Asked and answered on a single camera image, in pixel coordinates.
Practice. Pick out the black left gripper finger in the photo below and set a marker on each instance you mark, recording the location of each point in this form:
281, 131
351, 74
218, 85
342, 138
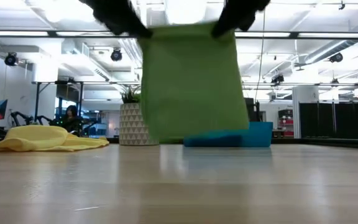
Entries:
132, 29

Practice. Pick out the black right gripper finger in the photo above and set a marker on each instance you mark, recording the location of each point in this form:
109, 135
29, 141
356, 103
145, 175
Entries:
227, 26

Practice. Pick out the green microfiber towel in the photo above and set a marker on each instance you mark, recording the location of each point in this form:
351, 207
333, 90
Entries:
191, 84

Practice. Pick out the blue microfiber towel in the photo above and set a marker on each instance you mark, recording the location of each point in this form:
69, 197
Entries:
213, 141

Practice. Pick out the yellow microfiber towel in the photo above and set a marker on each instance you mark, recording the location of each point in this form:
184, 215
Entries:
42, 138

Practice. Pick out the black track spotlight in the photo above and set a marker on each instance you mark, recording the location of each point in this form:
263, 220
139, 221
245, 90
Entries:
336, 57
116, 55
277, 79
11, 59

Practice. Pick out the green artificial succulent plant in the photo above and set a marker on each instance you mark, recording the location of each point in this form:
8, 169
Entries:
130, 96

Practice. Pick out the black monitor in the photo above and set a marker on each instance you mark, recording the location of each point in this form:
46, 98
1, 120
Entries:
252, 109

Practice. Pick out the triangle patterned planter pot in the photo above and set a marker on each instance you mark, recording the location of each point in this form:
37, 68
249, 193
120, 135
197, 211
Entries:
130, 127

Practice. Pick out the person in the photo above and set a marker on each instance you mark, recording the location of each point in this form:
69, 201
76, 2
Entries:
71, 119

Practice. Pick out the red storage shelf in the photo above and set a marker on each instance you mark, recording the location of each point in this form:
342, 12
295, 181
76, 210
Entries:
286, 119

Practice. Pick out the blue storage bin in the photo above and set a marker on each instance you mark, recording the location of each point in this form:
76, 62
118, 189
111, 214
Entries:
259, 133

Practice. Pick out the black room divider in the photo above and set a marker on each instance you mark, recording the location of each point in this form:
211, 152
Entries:
325, 119

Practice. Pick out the silver ceiling air duct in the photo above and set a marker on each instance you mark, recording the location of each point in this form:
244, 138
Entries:
185, 12

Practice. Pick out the black overhead frame bar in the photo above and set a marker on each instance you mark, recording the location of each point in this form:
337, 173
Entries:
291, 35

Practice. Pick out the black metal frame stand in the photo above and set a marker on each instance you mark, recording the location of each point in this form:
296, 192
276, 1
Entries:
57, 82

